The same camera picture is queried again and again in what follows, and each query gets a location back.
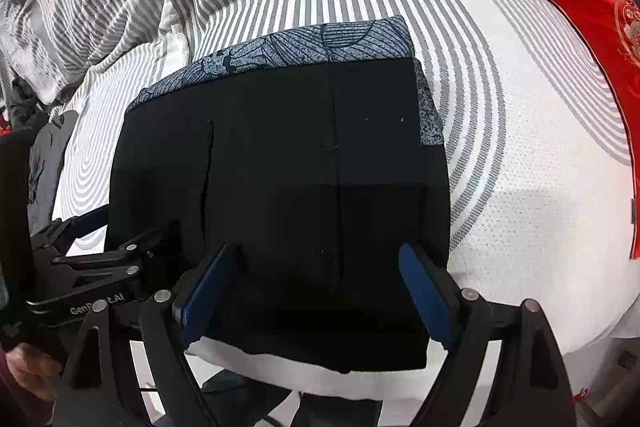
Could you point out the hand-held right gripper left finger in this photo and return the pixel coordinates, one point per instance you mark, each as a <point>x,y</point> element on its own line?
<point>205,302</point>

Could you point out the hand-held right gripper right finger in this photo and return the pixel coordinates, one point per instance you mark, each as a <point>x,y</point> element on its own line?
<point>425,297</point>

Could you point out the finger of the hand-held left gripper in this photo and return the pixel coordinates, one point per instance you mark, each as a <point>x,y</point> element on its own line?
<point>80,224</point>
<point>150,242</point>

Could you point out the black pants with patterned waistband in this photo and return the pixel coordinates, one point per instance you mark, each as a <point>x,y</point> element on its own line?
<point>280,187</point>

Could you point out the person's left hand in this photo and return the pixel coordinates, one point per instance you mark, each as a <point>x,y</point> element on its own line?
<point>30,369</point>

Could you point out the grey button shirt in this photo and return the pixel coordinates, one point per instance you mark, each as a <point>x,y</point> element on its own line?
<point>45,162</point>

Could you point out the dark cloth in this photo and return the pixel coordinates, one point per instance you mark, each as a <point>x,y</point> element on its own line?
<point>25,112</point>

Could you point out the white mattress with grey arcs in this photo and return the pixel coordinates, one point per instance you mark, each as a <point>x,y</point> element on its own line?
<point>525,157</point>

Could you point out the red embroidered pillow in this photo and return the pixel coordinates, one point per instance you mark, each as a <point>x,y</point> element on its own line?
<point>610,57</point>

